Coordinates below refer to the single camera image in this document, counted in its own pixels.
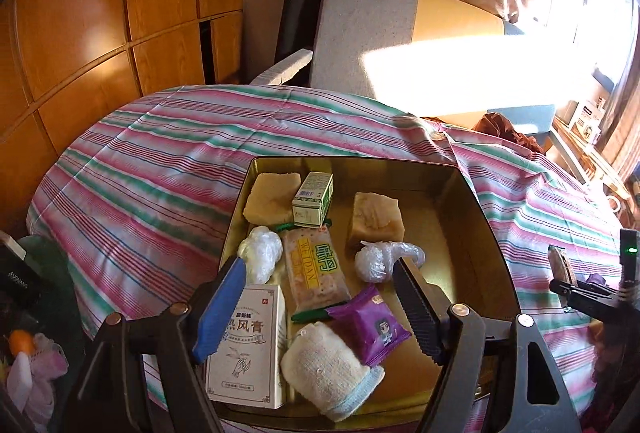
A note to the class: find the orange fruit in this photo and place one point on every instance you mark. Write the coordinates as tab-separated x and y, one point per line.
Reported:
21	342

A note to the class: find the wooden wardrobe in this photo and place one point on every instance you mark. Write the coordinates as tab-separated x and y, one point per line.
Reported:
75	13

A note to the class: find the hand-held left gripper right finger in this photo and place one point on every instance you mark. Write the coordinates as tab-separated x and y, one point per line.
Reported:
415	308

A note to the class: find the small green white box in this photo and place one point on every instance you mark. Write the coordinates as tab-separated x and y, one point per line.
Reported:
312	200

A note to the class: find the light wooden bench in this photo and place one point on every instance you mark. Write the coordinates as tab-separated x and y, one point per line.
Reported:
585	158

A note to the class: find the white cup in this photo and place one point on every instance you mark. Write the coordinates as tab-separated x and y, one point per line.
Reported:
614	202

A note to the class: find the gold metal tin box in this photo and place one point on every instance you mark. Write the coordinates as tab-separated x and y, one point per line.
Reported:
465	263

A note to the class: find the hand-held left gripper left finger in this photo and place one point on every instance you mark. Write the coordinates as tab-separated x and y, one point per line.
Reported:
220	308

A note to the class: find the brown cloth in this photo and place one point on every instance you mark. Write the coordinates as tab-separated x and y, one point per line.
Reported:
500	125

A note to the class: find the black thermos bottle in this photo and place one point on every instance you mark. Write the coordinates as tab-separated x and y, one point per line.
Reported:
17	283

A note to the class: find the black rolled mat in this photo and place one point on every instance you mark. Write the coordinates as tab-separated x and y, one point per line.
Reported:
300	8

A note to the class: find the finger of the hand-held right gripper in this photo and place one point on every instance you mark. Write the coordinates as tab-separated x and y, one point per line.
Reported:
592	300
562	287

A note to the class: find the pink hair roller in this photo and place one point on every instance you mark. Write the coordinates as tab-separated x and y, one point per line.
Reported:
50	358

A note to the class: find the white plastic bag ball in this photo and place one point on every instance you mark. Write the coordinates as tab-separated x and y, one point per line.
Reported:
380	260
260	250

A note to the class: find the pink white cloth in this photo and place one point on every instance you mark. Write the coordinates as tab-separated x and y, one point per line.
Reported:
40	400

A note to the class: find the white ointment box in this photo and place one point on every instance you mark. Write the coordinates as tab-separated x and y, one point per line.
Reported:
255	363

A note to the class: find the green edged cracker packet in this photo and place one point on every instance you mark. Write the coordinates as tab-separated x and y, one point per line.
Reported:
315	273

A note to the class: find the white plastic case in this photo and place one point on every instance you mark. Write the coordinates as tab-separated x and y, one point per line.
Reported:
17	378

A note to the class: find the grey yellow sofa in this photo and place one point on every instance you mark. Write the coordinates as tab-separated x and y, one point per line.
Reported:
365	23

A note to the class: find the striped pink green bedsheet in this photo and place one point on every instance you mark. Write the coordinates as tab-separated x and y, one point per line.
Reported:
150	173

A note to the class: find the yellow sponge cake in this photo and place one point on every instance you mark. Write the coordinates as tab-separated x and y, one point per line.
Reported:
375	215
267	200

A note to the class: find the brown stick packet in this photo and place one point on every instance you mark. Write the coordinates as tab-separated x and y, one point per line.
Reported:
560	263

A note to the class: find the white knitted glove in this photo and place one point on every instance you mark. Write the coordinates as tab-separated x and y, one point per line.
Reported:
325	368

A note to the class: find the white printed carton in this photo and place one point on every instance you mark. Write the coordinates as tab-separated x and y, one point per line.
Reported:
585	118

